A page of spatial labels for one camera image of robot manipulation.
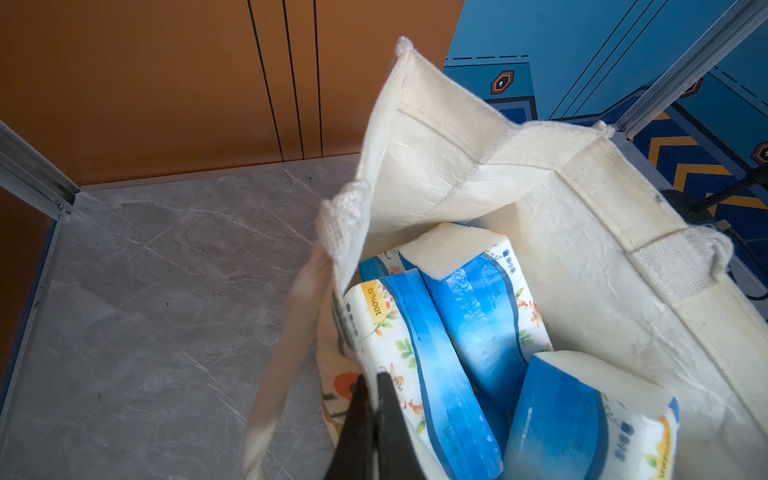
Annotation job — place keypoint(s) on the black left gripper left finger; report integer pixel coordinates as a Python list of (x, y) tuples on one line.
[(354, 455)]

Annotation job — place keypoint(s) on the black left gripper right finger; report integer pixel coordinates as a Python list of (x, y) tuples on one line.
[(397, 459)]

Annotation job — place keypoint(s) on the row tissue pack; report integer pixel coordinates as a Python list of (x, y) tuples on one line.
[(481, 294)]

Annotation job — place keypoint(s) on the cream floral canvas bag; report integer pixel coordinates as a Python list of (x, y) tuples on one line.
[(615, 271)]

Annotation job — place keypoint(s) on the black round-base stand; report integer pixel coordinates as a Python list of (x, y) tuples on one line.
[(697, 212)]

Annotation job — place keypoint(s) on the aluminium corner post left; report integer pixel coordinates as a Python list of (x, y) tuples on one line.
[(28, 175)]

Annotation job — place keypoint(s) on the aluminium corner post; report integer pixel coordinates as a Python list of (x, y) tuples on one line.
[(28, 175), (738, 22)]

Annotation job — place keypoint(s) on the aluminium corner post right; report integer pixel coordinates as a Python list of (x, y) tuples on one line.
[(738, 22)]

